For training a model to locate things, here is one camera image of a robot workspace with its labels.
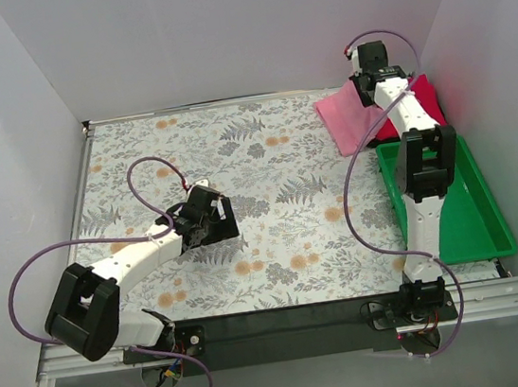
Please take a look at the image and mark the pink t shirt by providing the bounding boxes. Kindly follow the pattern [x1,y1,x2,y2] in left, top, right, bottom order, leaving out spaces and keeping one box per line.
[314,80,383,157]

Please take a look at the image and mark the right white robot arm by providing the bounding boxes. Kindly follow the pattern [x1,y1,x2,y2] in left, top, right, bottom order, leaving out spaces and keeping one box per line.
[346,41,457,323]

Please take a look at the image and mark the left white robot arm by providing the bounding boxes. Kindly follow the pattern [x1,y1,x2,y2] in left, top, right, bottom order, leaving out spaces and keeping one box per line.
[45,184,240,361]

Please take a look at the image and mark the folded red t shirt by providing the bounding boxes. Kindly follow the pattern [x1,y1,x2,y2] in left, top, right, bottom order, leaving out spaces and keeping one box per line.
[367,75,447,142]

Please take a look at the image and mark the floral patterned table mat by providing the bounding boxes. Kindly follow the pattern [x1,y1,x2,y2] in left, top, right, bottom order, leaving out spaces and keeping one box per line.
[76,92,404,320]

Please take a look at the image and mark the green plastic tray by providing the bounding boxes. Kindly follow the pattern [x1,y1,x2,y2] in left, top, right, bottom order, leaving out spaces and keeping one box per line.
[375,127,518,275]

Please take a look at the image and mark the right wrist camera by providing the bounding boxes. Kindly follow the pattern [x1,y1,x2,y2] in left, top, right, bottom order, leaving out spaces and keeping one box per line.
[344,45,362,76]

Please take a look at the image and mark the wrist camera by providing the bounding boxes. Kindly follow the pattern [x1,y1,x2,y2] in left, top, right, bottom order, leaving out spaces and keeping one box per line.
[191,179,210,188]
[344,45,362,76]

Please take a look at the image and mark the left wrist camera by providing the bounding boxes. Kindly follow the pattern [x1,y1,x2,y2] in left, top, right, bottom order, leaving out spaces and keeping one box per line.
[191,179,210,188]

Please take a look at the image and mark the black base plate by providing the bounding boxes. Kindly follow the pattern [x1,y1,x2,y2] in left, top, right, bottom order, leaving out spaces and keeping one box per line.
[122,290,464,371]

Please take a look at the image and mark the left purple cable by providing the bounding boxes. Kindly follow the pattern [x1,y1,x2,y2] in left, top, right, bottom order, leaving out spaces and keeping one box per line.
[0,151,215,387]

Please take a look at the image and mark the aluminium frame rail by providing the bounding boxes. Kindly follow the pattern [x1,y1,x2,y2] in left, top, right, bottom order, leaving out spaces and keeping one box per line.
[37,277,518,387]

